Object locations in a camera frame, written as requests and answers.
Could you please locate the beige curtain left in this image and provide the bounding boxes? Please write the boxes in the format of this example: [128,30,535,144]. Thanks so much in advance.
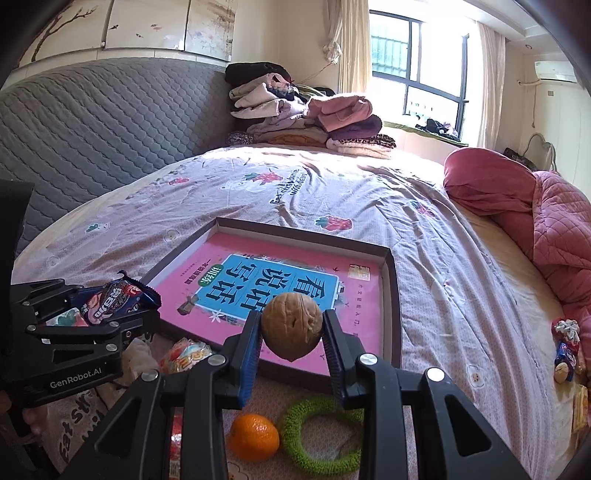
[322,0,372,93]

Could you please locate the blue snack packet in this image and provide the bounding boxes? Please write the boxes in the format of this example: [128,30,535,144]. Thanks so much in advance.
[71,270,161,325]

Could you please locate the white painted cabinet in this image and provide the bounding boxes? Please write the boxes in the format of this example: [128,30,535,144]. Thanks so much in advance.
[19,0,238,67]

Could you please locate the beige mesh bag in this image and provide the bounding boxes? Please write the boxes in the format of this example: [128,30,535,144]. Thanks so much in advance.
[94,339,159,413]

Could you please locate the pink quilted blanket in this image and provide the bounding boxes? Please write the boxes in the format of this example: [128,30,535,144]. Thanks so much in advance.
[444,148,591,362]

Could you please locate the beige curtain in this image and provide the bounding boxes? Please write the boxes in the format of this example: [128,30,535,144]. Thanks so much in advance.
[322,0,372,93]
[477,22,507,150]

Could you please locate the green fuzzy ring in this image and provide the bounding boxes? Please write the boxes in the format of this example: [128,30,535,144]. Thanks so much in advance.
[278,395,366,479]

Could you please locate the orange tangerine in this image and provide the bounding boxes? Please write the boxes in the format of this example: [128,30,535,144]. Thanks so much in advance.
[228,414,280,462]

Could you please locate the pile of folded clothes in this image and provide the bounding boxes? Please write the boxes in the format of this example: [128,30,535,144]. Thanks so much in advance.
[224,62,397,159]

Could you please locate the brown walnut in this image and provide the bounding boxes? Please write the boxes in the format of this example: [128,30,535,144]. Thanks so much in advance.
[260,292,322,362]

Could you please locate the yellow packet at bed edge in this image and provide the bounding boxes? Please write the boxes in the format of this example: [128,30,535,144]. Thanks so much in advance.
[572,384,589,434]

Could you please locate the white air conditioner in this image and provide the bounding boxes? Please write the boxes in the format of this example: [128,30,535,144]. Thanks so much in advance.
[534,60,578,84]

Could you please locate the red white egg toy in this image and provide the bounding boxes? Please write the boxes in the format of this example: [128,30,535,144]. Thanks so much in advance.
[159,338,212,480]

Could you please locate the strawberry print bed sheet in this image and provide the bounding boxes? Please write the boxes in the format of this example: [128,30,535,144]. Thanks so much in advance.
[13,146,575,479]

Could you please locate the brown shallow cardboard box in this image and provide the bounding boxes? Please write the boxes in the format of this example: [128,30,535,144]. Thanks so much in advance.
[142,218,402,366]

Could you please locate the window with dark frame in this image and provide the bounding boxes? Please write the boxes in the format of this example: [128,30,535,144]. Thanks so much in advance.
[368,9,470,139]

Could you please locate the beige curtain right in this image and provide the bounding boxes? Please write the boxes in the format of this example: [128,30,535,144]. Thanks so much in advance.
[477,22,507,150]

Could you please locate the grey quilted headboard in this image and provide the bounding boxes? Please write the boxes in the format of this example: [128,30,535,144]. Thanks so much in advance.
[1,58,233,249]

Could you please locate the small doll toy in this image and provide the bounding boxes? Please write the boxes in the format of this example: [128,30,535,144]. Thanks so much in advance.
[551,318,586,384]

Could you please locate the pink blue book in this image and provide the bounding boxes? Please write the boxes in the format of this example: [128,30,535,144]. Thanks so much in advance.
[146,227,384,354]

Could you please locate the dark items on windowsill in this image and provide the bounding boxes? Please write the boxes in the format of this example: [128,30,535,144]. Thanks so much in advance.
[416,118,460,142]

